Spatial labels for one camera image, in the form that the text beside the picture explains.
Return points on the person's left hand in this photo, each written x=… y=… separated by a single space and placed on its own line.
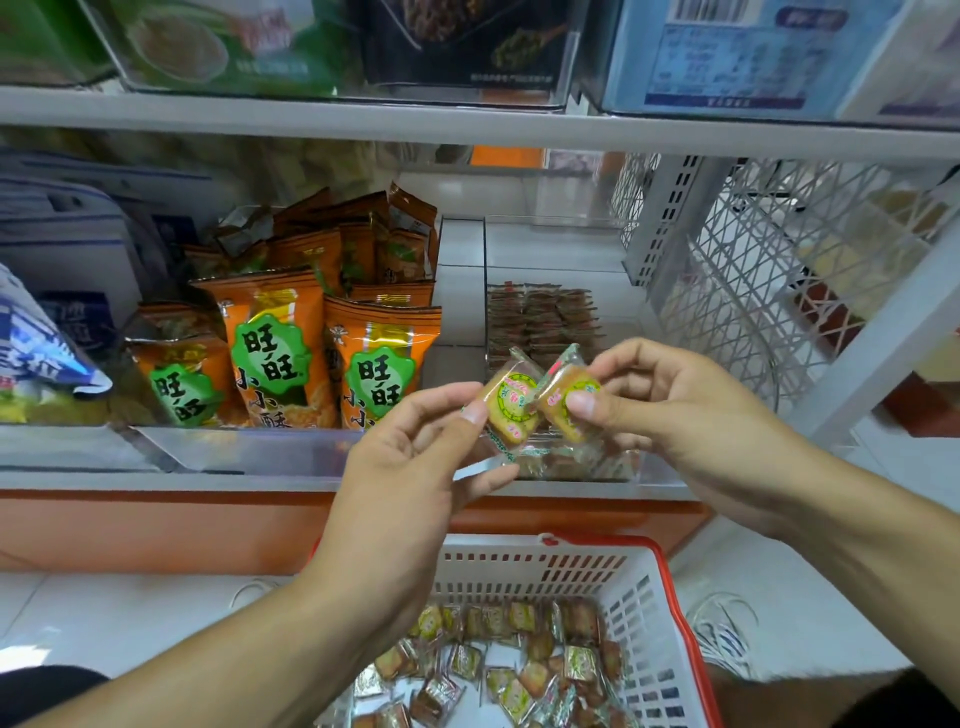
x=405 y=503

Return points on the person's right hand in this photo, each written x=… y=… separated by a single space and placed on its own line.
x=698 y=428

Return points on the bundle of snack packets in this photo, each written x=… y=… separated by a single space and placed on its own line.
x=540 y=402

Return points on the white basket with red rim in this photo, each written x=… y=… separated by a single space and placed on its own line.
x=668 y=615

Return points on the pile of small snack packets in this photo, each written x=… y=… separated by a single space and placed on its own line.
x=503 y=668

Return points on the row of small snack packets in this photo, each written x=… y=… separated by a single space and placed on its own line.
x=540 y=318

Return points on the white metal shelf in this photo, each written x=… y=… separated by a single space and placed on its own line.
x=450 y=123

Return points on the person's left forearm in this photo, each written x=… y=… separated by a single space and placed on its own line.
x=195 y=668

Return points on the clear plastic shelf front guard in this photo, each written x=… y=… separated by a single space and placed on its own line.
x=255 y=450

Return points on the person's left shoe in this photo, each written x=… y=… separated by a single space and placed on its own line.
x=252 y=593

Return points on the person's shoe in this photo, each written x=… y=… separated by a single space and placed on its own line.
x=252 y=593
x=728 y=633

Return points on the person's right shoe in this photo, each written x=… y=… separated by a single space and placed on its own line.
x=728 y=633

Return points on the orange shelf base panel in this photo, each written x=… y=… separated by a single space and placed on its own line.
x=150 y=533

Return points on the person's black shorts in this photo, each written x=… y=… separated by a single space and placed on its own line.
x=45 y=698

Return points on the white perforated side panel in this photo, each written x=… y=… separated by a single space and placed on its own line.
x=765 y=278

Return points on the group of orange snack bags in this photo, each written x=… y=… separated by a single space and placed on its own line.
x=285 y=353

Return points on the blue product box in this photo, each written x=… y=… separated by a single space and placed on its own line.
x=750 y=60

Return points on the blue white snack bag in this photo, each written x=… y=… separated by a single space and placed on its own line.
x=42 y=353

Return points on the black product box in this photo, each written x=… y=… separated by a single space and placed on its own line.
x=473 y=45

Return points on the green white product box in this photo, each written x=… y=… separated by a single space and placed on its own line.
x=225 y=45

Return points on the dark green product bag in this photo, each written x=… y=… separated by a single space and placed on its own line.
x=45 y=38

